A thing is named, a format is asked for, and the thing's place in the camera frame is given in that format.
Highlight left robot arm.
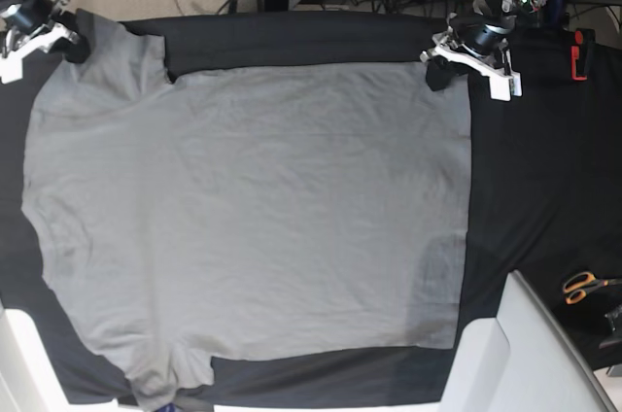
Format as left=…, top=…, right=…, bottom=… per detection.
left=420, top=0, right=547, bottom=101

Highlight grey T-shirt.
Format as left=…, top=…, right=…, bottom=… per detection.
left=22, top=15, right=471, bottom=411

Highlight white plastic container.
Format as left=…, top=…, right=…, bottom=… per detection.
left=1, top=306, right=69, bottom=412
left=438, top=271, right=616, bottom=412

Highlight orange handled scissors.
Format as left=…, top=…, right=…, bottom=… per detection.
left=562, top=271, right=621, bottom=305

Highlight white plastic container left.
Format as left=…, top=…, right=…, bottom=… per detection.
left=1, top=306, right=69, bottom=412

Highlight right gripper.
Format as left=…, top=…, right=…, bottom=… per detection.
left=1, top=0, right=93, bottom=85

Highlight white plastic container right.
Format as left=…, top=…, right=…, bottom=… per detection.
left=438, top=271, right=616, bottom=412

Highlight red and black clamp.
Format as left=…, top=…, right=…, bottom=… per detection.
left=570, top=28, right=596, bottom=82

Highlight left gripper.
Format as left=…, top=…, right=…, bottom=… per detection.
left=420, top=14, right=523, bottom=101

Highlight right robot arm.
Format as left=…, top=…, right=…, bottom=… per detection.
left=1, top=0, right=90, bottom=85

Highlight black table cloth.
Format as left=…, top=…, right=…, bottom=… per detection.
left=1, top=12, right=621, bottom=408

